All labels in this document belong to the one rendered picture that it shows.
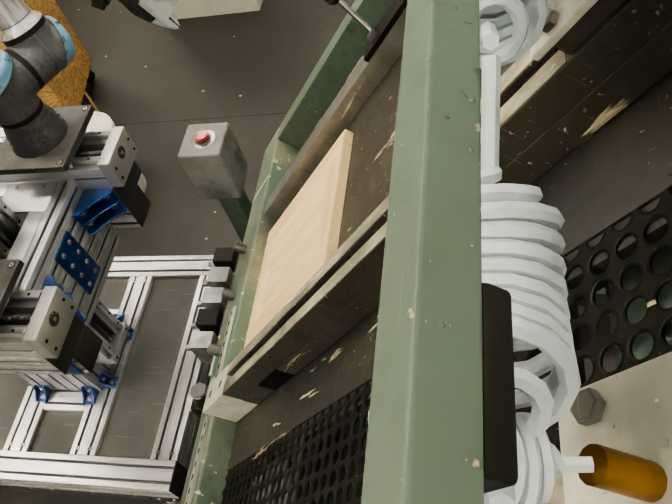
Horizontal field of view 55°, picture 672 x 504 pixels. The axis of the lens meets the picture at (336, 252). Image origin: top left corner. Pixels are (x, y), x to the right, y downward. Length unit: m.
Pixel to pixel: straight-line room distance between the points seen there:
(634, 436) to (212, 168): 1.54
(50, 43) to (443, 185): 1.63
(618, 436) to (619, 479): 0.04
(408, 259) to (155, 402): 2.10
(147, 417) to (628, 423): 2.00
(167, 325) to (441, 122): 2.20
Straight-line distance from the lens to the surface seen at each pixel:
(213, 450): 1.31
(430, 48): 0.21
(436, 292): 0.16
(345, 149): 1.20
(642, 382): 0.31
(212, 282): 1.67
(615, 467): 0.27
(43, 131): 1.78
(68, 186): 1.83
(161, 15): 1.36
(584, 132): 0.59
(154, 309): 2.42
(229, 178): 1.77
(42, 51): 1.76
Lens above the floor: 2.06
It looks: 53 degrees down
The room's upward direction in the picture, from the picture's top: 19 degrees counter-clockwise
